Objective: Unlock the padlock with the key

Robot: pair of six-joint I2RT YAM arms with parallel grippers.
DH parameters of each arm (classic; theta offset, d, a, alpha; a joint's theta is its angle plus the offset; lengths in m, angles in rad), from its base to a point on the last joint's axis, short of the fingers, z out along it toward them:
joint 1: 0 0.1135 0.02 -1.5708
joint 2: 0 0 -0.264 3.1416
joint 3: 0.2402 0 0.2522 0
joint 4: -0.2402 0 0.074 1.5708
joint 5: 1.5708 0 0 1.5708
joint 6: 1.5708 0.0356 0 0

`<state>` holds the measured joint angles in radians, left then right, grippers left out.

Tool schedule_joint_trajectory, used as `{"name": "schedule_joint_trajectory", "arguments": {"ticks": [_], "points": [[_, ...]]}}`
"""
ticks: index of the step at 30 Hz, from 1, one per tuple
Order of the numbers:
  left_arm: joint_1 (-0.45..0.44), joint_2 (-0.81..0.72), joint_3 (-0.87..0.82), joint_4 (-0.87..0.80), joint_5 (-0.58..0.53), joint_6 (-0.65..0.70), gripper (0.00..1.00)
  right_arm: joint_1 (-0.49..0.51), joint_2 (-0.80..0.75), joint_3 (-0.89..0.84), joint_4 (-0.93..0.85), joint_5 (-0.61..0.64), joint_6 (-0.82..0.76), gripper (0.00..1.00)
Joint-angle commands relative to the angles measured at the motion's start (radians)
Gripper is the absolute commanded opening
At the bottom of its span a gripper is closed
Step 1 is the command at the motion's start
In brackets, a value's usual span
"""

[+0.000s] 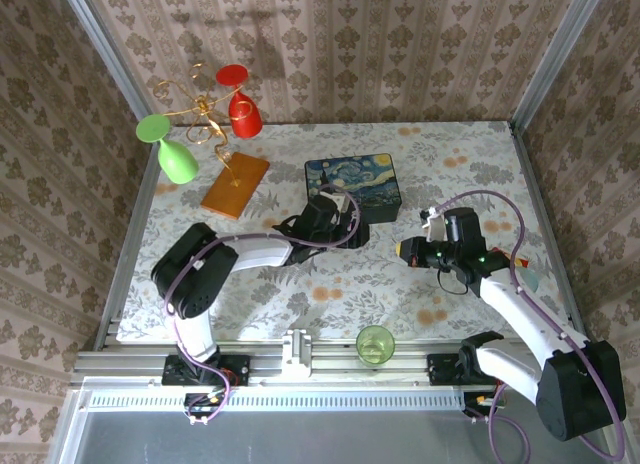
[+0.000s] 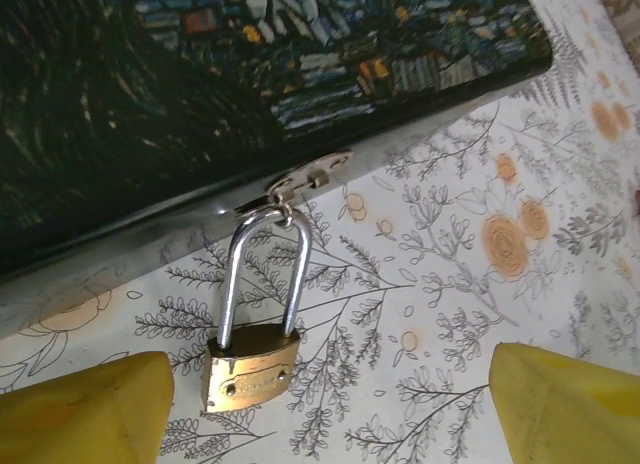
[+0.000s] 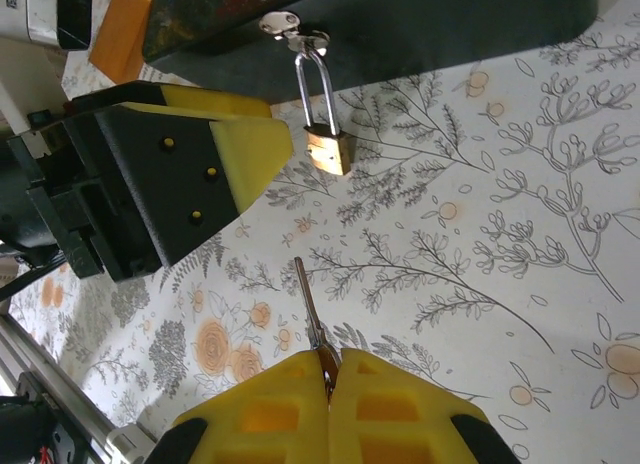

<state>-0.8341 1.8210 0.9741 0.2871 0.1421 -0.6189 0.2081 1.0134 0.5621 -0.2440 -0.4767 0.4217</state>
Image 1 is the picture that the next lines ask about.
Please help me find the green transparent plastic cup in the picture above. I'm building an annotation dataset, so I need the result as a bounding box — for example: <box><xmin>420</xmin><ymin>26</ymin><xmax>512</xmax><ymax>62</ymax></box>
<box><xmin>355</xmin><ymin>325</ymin><xmax>397</xmax><ymax>370</ymax></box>

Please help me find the starry night print box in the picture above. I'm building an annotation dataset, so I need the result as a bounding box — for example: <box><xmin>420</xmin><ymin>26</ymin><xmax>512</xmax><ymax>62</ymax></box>
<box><xmin>304</xmin><ymin>152</ymin><xmax>403</xmax><ymax>225</ymax></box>

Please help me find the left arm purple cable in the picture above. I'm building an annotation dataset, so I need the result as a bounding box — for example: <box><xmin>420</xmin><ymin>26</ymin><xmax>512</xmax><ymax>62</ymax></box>
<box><xmin>163</xmin><ymin>183</ymin><xmax>362</xmax><ymax>426</ymax></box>

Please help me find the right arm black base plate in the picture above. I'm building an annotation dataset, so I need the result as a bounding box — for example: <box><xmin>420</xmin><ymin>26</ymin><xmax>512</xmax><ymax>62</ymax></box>
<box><xmin>427</xmin><ymin>351</ymin><xmax>506</xmax><ymax>388</ymax></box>

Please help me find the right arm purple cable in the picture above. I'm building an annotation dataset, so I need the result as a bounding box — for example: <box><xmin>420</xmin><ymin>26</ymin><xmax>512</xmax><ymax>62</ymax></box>
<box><xmin>433</xmin><ymin>188</ymin><xmax>629</xmax><ymax>463</ymax></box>

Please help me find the aluminium frame post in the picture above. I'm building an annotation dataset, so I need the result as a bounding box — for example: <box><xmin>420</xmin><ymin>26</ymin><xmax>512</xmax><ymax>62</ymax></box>
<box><xmin>509</xmin><ymin>0</ymin><xmax>609</xmax><ymax>130</ymax></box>
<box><xmin>57</xmin><ymin>0</ymin><xmax>157</xmax><ymax>121</ymax></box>

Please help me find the white plastic rail bracket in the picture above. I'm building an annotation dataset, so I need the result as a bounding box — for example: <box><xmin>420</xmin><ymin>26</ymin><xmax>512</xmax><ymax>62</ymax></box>
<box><xmin>281</xmin><ymin>328</ymin><xmax>315</xmax><ymax>378</ymax></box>

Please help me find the white slotted cable duct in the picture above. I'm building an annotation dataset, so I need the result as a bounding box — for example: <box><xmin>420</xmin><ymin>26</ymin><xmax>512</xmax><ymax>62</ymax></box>
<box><xmin>82</xmin><ymin>386</ymin><xmax>466</xmax><ymax>413</ymax></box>

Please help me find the blue transparent plastic cup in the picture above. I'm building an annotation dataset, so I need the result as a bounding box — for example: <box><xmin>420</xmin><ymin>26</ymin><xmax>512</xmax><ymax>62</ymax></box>
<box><xmin>519</xmin><ymin>263</ymin><xmax>541</xmax><ymax>295</ymax></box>

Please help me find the aluminium table side rail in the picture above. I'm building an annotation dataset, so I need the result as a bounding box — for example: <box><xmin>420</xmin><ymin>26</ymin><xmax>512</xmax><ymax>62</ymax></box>
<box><xmin>92</xmin><ymin>133</ymin><xmax>159</xmax><ymax>341</ymax></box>
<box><xmin>508</xmin><ymin>122</ymin><xmax>592</xmax><ymax>346</ymax></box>

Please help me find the green plastic wine glass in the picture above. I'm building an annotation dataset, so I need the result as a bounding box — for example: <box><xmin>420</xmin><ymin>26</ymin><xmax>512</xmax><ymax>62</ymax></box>
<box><xmin>135</xmin><ymin>113</ymin><xmax>201</xmax><ymax>186</ymax></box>

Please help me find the floral tablecloth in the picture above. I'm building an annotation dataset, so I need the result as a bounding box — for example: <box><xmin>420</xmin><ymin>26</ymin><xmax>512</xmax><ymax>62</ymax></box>
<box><xmin>117</xmin><ymin>121</ymin><xmax>576</xmax><ymax>343</ymax></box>

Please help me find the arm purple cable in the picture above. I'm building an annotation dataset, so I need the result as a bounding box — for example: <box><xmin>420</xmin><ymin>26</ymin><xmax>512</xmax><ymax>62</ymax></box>
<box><xmin>433</xmin><ymin>188</ymin><xmax>629</xmax><ymax>463</ymax></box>
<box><xmin>163</xmin><ymin>183</ymin><xmax>362</xmax><ymax>426</ymax></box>

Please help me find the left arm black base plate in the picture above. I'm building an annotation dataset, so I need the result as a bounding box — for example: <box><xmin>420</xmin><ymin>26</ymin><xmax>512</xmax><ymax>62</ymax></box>
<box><xmin>162</xmin><ymin>353</ymin><xmax>251</xmax><ymax>388</ymax></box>

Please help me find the red plastic wine glass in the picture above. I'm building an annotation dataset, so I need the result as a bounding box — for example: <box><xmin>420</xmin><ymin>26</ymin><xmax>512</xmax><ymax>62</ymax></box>
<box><xmin>214</xmin><ymin>64</ymin><xmax>264</xmax><ymax>140</ymax></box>

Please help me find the aluminium mounting rail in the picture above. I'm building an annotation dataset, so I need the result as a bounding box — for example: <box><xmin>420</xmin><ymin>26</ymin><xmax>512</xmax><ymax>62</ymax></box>
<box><xmin>74</xmin><ymin>339</ymin><xmax>616</xmax><ymax>386</ymax></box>

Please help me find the grey metal sheet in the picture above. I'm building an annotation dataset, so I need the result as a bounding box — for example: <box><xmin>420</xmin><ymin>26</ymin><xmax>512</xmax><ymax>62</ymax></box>
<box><xmin>49</xmin><ymin>383</ymin><xmax>640</xmax><ymax>464</ymax></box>

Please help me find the gold wire rack wooden base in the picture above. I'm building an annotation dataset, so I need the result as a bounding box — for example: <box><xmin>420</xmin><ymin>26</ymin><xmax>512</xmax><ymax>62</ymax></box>
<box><xmin>152</xmin><ymin>61</ymin><xmax>271</xmax><ymax>220</ymax></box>

